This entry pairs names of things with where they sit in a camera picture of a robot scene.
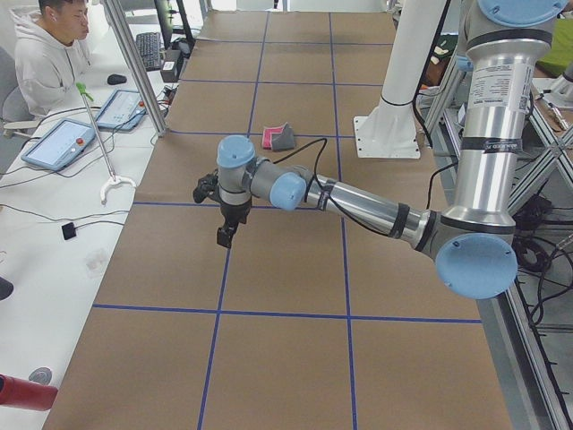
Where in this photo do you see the long reacher stick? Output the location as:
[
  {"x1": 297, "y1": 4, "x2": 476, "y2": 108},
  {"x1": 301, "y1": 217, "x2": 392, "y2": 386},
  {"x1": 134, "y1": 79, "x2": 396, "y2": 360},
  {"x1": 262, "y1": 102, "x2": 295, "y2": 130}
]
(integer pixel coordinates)
[{"x1": 75, "y1": 82, "x2": 136, "y2": 205}]

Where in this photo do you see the black computer mouse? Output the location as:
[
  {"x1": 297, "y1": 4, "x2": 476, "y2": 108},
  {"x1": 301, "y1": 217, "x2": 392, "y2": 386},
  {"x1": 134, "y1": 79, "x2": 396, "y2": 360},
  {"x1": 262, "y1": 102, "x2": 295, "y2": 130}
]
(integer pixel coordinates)
[{"x1": 107, "y1": 73, "x2": 127, "y2": 86}]

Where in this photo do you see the teach pendant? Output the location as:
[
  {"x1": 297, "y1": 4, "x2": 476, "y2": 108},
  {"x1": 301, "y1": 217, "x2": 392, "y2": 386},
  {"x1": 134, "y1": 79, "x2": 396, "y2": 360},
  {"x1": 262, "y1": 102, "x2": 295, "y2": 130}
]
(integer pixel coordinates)
[
  {"x1": 96, "y1": 90, "x2": 146, "y2": 132},
  {"x1": 21, "y1": 119, "x2": 95, "y2": 171}
]

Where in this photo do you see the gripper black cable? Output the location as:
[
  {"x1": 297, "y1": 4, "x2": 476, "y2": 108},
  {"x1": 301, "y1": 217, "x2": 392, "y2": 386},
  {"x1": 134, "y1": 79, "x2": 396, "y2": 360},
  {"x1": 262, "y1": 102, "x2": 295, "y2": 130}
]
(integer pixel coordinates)
[{"x1": 270, "y1": 136, "x2": 329, "y2": 189}]

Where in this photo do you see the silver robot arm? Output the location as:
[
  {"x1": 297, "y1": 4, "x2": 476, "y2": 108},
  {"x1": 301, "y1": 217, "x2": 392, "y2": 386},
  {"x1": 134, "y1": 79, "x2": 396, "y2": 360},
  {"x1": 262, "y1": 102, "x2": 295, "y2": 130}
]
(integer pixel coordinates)
[{"x1": 197, "y1": 1, "x2": 566, "y2": 299}]

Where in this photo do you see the near teach pendant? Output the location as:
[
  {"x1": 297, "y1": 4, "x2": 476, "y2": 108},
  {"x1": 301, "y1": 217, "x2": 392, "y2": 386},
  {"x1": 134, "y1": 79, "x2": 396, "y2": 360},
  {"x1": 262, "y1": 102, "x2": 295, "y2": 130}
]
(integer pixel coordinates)
[{"x1": 21, "y1": 119, "x2": 95, "y2": 171}]

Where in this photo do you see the seated person grey hoodie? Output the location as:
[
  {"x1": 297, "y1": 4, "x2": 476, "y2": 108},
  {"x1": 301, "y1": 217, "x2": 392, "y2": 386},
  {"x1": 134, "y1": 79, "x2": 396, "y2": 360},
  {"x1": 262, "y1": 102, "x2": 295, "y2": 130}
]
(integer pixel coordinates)
[{"x1": 10, "y1": 1, "x2": 90, "y2": 117}]

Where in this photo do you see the aluminium frame post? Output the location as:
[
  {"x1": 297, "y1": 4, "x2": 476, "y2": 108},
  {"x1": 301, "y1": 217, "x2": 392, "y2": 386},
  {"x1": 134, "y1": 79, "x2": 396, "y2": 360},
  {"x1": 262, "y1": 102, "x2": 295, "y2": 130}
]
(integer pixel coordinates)
[{"x1": 102, "y1": 0, "x2": 167, "y2": 137}]

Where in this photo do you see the red cylinder bottle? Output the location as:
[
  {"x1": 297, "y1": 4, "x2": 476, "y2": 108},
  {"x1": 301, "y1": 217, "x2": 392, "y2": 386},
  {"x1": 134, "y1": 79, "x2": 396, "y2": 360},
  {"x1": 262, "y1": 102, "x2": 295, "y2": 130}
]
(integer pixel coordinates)
[{"x1": 0, "y1": 374, "x2": 58, "y2": 411}]

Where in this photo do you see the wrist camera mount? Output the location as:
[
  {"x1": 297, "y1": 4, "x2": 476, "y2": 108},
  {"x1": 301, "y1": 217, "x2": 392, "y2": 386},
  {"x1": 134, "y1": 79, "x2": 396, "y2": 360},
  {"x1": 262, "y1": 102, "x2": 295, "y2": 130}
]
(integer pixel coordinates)
[{"x1": 192, "y1": 172, "x2": 221, "y2": 203}]

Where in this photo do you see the far teach pendant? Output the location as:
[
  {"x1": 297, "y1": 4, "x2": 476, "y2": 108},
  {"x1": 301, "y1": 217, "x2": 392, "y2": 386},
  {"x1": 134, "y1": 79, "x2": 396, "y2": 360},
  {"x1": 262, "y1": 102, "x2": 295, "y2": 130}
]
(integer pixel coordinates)
[{"x1": 96, "y1": 90, "x2": 146, "y2": 132}]

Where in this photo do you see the black keyboard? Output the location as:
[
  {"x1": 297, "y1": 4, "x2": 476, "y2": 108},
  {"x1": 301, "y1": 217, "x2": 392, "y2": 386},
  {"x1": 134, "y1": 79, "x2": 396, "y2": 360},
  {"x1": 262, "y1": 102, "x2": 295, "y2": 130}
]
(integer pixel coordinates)
[{"x1": 135, "y1": 32, "x2": 161, "y2": 71}]

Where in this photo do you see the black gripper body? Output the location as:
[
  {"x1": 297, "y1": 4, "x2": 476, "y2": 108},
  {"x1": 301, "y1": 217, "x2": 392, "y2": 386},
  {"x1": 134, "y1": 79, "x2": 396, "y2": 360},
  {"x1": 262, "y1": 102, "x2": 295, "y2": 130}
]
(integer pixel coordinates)
[{"x1": 220, "y1": 200, "x2": 252, "y2": 228}]

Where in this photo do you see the pink towel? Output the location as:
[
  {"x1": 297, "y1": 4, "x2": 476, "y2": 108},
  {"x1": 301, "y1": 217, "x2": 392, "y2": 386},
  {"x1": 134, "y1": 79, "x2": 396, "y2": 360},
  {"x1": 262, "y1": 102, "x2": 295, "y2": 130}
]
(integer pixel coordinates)
[{"x1": 261, "y1": 123, "x2": 295, "y2": 151}]

